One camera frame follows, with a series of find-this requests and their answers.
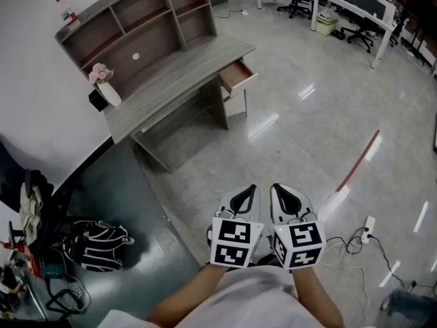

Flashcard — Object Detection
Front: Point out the grey wooden shelf unit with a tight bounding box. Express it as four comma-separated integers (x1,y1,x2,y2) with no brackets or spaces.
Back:
54,0,219,99

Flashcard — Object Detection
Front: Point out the white ceramic vase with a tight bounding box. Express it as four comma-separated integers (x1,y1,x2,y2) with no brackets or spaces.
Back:
96,80,123,108

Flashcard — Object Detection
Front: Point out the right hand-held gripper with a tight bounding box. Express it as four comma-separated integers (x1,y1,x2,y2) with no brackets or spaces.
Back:
270,183,327,270

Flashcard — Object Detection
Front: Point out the wooden drawer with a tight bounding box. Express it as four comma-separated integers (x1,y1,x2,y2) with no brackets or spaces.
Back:
218,58,259,98

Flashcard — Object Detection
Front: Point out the black white striped backpack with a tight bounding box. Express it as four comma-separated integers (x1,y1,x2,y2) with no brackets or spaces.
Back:
63,219,136,273

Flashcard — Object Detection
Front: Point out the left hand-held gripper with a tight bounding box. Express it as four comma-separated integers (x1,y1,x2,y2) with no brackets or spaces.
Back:
206,184,266,269

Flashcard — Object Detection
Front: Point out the black jacket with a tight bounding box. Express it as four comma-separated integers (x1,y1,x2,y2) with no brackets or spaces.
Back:
22,169,55,197

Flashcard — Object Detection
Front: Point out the long white office desk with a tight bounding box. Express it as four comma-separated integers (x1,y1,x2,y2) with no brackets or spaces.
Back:
255,0,397,70

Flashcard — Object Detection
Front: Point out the black desk partition screen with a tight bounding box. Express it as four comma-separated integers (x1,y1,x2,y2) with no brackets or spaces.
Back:
354,0,387,18

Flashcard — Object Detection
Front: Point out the black display on stand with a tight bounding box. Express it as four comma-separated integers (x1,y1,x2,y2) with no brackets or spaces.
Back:
397,0,437,66

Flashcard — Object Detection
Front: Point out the person's right forearm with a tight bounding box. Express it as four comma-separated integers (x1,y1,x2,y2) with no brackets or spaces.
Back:
292,267,345,328

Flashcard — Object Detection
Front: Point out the clear plastic bottle red label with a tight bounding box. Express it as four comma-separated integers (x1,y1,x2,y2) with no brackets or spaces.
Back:
55,0,81,30

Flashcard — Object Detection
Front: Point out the black coiled cable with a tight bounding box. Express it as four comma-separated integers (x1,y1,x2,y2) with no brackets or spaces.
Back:
45,284,92,316

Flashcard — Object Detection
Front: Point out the red floor tape strip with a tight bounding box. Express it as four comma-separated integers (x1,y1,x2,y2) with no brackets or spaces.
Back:
335,129,381,193

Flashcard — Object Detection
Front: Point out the black box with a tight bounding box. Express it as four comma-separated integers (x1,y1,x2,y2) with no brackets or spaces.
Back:
87,89,110,112

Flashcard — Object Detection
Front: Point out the grey wooden desk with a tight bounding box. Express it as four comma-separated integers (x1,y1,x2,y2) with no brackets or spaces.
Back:
54,0,259,174

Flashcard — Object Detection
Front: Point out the person's white shirt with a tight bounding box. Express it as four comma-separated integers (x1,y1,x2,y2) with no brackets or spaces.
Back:
98,264,342,328

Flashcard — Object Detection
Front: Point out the black floor cable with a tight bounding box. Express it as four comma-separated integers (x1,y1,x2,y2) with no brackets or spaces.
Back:
346,227,437,290

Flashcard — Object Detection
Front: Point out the white floor cable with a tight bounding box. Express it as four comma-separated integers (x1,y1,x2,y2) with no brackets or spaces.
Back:
319,236,372,323

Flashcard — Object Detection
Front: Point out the beige storage box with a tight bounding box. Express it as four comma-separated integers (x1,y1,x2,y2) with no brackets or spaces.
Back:
315,11,339,36

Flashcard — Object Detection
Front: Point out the beige cloth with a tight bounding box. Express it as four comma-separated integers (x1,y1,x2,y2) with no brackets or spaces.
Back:
18,182,44,246

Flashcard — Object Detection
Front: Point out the person's left forearm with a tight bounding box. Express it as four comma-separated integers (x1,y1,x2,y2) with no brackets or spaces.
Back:
146,263,227,328

